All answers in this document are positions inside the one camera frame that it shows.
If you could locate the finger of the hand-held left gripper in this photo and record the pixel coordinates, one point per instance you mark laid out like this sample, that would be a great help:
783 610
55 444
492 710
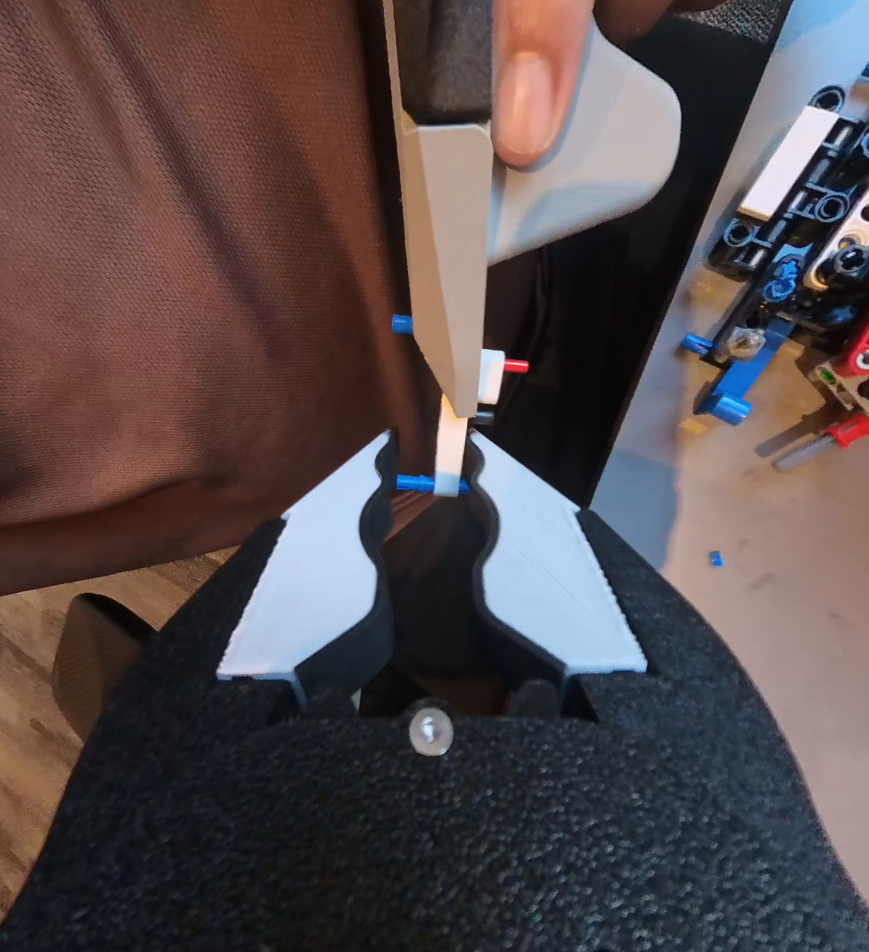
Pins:
449 260

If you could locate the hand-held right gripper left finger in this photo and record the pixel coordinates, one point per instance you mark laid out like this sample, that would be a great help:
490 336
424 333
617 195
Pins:
308 595

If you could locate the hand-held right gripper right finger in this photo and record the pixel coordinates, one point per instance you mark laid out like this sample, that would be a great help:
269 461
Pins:
553 595

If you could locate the white beam assembly with pins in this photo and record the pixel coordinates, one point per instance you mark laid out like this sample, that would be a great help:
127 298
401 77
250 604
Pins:
451 454

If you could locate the toy brick race car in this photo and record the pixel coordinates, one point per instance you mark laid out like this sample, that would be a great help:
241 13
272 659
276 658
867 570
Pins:
836 223

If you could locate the grey desk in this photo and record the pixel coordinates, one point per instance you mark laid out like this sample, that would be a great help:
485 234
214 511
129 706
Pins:
814 595

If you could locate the person's left hand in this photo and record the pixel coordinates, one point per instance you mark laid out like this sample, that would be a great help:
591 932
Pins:
531 89

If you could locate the black trousers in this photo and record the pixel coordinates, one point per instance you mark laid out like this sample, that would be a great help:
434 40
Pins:
591 335

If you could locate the black chair armrest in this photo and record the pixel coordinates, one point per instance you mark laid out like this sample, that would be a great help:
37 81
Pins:
92 654

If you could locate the person's brown shirt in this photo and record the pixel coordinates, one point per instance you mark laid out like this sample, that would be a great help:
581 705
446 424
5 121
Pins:
144 297

